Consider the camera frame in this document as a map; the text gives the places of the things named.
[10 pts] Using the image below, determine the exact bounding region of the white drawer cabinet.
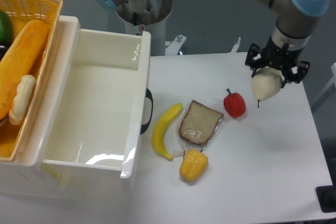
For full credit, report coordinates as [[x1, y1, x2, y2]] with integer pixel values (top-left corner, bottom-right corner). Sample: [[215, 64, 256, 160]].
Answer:
[[1, 16, 142, 201]]

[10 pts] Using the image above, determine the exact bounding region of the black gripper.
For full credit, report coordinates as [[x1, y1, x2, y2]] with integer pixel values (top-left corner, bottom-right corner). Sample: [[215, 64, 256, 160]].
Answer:
[[245, 35, 310, 88]]

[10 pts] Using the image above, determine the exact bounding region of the white frame at right edge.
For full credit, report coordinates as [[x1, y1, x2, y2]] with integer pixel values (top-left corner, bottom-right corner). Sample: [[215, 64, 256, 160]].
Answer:
[[310, 63, 336, 113]]

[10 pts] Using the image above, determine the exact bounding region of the yellow bell pepper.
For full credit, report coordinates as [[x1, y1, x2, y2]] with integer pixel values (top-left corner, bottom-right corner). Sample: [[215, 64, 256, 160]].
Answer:
[[179, 150, 208, 183]]

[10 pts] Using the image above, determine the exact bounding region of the cream white pear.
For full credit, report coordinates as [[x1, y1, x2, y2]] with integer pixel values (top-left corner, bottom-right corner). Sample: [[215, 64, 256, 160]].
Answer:
[[251, 67, 283, 107]]

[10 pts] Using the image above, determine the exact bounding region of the black object at right edge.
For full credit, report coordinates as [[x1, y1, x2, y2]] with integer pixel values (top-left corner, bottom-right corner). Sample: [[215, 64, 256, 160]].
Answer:
[[316, 185, 335, 213]]

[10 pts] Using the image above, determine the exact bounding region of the cream croissant pastry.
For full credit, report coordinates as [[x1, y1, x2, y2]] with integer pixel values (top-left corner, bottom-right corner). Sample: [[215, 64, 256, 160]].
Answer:
[[8, 74, 36, 125]]

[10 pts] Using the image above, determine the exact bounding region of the yellow banana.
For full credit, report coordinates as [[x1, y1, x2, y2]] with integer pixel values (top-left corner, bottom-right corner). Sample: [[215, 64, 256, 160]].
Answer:
[[152, 102, 184, 162]]

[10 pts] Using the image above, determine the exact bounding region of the orange baguette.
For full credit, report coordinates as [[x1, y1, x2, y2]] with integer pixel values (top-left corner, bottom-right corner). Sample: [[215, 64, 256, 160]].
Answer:
[[1, 19, 49, 119]]

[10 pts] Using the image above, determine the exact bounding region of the red bell pepper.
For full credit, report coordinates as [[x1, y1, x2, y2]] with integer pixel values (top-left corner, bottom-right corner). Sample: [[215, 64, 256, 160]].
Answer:
[[223, 88, 246, 119]]

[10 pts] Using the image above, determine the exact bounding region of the bread slice in plastic wrap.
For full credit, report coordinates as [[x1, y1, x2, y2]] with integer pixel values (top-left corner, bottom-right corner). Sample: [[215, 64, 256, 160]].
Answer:
[[173, 100, 225, 157]]

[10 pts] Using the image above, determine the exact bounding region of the white metal table bracket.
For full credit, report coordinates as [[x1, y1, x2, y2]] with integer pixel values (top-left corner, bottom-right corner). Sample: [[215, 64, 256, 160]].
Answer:
[[165, 35, 187, 56]]

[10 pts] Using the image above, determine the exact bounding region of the dark eggplant in basket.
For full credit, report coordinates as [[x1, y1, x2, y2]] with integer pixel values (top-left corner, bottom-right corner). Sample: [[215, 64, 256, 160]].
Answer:
[[0, 41, 12, 60]]

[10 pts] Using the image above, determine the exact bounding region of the yellow wicker basket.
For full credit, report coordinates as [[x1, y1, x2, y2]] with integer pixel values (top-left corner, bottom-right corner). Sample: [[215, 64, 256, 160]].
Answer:
[[1, 0, 62, 161]]

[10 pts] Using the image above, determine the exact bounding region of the green bell pepper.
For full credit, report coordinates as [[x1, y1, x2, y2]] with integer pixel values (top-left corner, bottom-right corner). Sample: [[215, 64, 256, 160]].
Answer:
[[0, 10, 13, 46]]

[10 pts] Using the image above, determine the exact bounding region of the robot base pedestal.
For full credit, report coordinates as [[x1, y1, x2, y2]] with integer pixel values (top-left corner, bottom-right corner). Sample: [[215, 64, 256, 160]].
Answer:
[[116, 0, 173, 56]]

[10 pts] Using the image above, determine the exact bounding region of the open upper white drawer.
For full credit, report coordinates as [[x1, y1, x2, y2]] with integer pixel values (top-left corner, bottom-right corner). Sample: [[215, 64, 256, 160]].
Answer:
[[43, 29, 151, 179]]

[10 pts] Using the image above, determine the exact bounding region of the black drawer handle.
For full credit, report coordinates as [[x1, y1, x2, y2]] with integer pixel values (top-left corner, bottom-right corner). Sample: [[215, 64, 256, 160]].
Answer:
[[140, 88, 153, 135]]

